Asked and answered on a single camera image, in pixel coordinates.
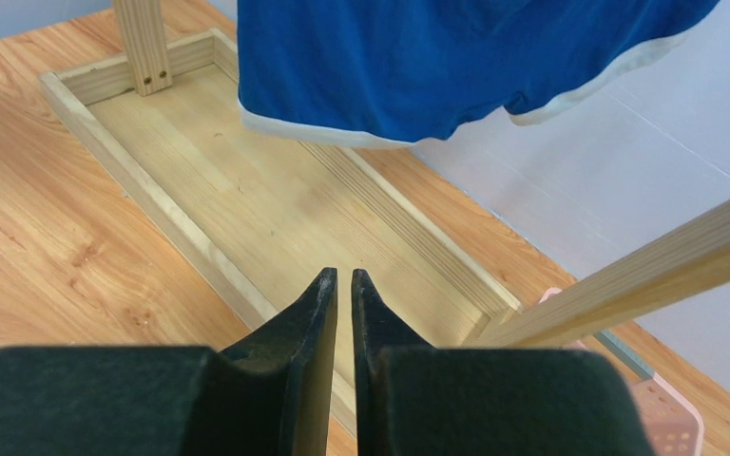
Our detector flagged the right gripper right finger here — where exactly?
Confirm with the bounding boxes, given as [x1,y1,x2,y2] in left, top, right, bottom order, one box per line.
[351,269,653,455]

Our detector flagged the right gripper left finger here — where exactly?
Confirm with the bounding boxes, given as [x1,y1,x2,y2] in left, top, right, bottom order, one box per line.
[0,268,337,455]

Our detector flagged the blue underwear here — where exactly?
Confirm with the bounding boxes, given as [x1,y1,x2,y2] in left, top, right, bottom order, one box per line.
[237,0,715,149]

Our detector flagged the wooden clothes rack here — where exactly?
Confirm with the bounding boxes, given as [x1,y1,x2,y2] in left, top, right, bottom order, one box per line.
[40,1,730,430]

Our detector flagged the pink plastic basket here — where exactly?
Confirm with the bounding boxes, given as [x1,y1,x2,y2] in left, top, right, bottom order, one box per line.
[538,287,706,456]

